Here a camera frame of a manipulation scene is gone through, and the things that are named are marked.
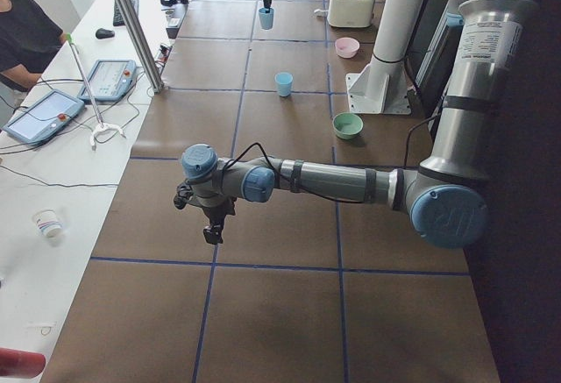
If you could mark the cream toaster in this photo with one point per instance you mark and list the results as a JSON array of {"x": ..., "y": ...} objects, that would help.
[{"x": 350, "y": 13}]

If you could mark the paper cup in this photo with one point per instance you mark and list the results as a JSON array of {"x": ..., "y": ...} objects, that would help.
[{"x": 47, "y": 223}]

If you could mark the red cylinder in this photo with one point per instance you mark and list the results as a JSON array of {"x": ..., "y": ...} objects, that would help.
[{"x": 21, "y": 364}]

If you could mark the near teach pendant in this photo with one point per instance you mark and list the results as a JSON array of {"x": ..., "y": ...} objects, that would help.
[{"x": 45, "y": 118}]

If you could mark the person in black shirt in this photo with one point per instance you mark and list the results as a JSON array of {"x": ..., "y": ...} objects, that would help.
[{"x": 29, "y": 41}]

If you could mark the black computer mouse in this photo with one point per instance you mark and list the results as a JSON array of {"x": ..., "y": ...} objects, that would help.
[{"x": 102, "y": 33}]

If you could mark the aluminium frame post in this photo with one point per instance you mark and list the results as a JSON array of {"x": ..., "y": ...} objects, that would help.
[{"x": 140, "y": 44}]

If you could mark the far teach pendant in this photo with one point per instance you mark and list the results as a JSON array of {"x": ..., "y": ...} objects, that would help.
[{"x": 110, "y": 80}]

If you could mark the light blue plastic cup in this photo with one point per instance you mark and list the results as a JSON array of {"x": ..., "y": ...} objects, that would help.
[{"x": 284, "y": 83}]

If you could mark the white grabber stick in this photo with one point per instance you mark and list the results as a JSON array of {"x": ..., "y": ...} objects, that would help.
[{"x": 101, "y": 127}]

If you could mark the green bowl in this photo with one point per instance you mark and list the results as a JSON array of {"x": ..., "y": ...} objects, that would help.
[{"x": 347, "y": 125}]

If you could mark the teach pendant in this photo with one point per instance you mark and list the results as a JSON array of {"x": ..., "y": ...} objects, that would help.
[
  {"x": 110, "y": 80},
  {"x": 45, "y": 118}
]

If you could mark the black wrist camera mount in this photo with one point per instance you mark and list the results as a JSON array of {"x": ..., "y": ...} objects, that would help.
[{"x": 182, "y": 196}]

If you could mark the pink bowl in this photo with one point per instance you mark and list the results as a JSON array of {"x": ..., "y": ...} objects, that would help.
[{"x": 346, "y": 47}]

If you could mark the white mounting column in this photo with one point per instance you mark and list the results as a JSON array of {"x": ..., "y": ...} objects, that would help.
[{"x": 381, "y": 87}]

